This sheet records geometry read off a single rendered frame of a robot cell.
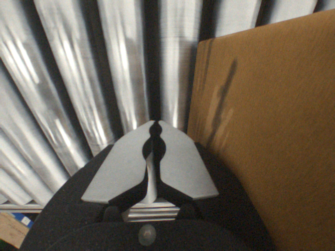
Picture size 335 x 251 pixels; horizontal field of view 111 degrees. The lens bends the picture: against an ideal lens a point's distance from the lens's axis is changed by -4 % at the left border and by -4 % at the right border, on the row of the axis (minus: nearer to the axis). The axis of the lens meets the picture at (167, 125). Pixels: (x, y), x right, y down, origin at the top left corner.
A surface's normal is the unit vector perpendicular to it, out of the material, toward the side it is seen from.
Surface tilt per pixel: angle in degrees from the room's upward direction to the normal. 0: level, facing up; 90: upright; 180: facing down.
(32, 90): 14
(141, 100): 38
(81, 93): 8
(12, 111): 47
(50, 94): 52
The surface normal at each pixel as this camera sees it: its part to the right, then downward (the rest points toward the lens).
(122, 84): -0.19, 0.50
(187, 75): 0.43, 0.47
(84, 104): 0.19, 0.50
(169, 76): -0.43, 0.47
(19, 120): 0.76, 0.33
